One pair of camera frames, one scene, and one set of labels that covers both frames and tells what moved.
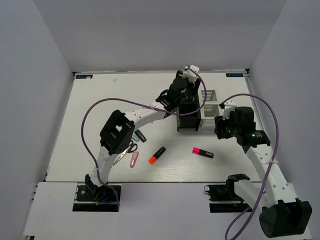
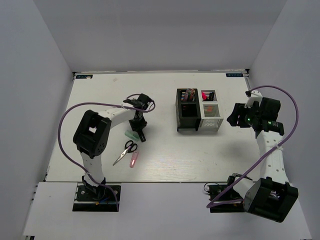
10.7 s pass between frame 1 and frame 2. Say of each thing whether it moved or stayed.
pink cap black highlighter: moved
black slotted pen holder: stayed
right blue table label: stayed
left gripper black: moved
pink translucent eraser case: stayed
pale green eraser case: stayed
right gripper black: moved
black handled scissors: stayed
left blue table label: stayed
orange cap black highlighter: moved
